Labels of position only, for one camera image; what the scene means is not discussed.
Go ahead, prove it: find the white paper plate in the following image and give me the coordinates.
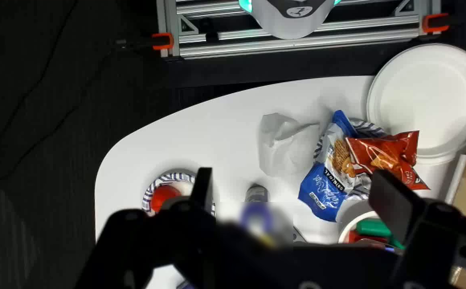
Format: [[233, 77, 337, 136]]
[[365, 43, 466, 159]]

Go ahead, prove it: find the clear plastic bag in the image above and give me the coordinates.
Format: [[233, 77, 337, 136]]
[[257, 114, 320, 180]]

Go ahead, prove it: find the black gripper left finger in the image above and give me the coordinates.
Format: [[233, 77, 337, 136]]
[[189, 167, 213, 212]]

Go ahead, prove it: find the blue purple bottle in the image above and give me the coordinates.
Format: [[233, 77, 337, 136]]
[[241, 183, 271, 236]]

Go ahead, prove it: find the red chip bag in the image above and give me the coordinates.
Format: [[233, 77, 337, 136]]
[[345, 130, 427, 189]]

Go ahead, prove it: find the red round object in bowl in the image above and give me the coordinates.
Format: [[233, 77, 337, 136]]
[[149, 185, 189, 213]]

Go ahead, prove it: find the blue white snack bag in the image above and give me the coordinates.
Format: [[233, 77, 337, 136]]
[[299, 111, 385, 221]]

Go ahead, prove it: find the aluminium frame stand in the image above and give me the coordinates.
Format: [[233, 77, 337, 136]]
[[156, 0, 442, 59]]

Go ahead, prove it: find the white bowl with items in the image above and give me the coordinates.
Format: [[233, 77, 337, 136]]
[[336, 201, 403, 250]]

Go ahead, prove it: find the grey tool on table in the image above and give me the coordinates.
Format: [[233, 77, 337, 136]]
[[270, 207, 305, 246]]

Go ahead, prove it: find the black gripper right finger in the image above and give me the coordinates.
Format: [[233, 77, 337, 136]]
[[369, 170, 429, 252]]

